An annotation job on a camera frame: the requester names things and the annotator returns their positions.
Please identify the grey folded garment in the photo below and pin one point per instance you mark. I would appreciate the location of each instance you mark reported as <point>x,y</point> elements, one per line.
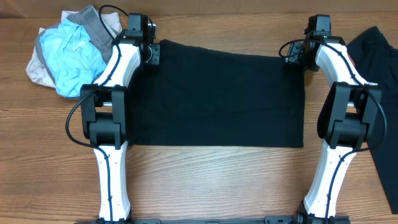
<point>74,51</point>

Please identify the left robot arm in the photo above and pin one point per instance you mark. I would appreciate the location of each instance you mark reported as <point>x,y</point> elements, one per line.
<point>105,121</point>

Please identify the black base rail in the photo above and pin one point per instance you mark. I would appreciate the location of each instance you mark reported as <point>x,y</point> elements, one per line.
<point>211,221</point>

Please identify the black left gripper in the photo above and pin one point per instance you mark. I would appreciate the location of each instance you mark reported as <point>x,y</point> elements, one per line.
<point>155,58</point>

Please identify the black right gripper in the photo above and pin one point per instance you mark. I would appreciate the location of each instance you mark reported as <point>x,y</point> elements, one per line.
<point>291,58</point>

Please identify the light blue folded shirt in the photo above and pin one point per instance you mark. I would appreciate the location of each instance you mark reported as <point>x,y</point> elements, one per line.
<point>71,57</point>

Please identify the black t-shirt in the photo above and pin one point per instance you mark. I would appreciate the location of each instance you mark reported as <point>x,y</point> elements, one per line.
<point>202,97</point>

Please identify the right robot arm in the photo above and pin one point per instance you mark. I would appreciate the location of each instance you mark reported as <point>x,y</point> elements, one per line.
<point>346,121</point>

